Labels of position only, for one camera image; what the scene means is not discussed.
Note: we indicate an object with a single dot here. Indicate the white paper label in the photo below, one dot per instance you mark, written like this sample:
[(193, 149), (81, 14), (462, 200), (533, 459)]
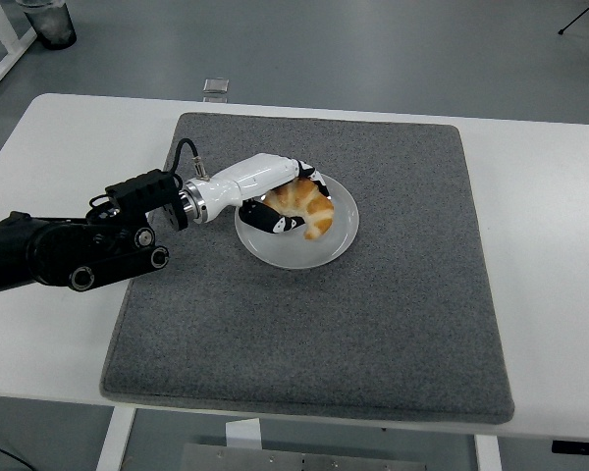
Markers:
[(243, 434)]

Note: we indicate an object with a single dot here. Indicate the golden croissant bread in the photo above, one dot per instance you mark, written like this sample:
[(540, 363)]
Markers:
[(314, 211)]

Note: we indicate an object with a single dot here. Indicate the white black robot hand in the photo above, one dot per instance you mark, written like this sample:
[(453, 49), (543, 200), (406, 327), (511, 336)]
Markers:
[(245, 179)]

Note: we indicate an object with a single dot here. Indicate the grey metal plate with screws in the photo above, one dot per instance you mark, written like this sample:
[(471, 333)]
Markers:
[(275, 458)]

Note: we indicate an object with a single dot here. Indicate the black tripod leg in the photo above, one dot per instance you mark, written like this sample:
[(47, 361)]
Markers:
[(561, 31)]

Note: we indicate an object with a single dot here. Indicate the grey felt mat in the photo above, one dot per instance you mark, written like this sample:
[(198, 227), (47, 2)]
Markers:
[(324, 319)]

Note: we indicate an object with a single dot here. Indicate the small clear floor box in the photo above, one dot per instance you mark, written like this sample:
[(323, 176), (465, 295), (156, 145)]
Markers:
[(216, 85)]

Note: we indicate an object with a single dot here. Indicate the grey trash bin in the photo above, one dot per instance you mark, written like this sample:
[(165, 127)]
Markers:
[(54, 27)]

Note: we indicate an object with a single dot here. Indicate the white desk leg frame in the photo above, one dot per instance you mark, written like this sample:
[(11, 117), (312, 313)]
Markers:
[(2, 64)]

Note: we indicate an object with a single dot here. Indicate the white table leg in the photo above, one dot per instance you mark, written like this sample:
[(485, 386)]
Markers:
[(115, 441), (488, 454)]

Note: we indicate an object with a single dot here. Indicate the black table control box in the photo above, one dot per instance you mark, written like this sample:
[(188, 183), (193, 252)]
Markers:
[(579, 447)]

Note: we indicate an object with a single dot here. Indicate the white round plate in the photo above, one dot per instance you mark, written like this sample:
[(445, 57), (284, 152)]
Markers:
[(324, 250)]

